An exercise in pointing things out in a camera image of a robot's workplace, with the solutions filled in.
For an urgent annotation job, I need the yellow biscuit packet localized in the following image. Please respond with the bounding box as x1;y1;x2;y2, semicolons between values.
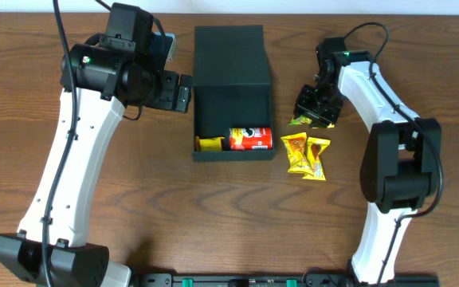
195;136;225;151

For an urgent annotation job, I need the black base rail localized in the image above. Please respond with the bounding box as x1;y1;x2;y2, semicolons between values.
129;272;440;287

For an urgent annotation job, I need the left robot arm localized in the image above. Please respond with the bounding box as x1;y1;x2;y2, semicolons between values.
0;3;192;286

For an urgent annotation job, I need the green snack packet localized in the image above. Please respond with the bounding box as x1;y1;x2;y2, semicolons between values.
288;116;312;125

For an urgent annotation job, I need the yellow candy packet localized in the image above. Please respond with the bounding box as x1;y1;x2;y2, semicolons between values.
280;132;313;175
303;137;331;181
310;122;335;128

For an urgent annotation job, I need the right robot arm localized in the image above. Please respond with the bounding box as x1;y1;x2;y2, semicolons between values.
294;37;442;286

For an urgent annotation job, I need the red Pringles can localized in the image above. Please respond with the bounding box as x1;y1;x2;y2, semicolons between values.
229;128;273;151

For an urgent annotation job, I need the black open gift box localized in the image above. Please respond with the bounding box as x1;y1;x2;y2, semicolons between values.
193;26;275;162

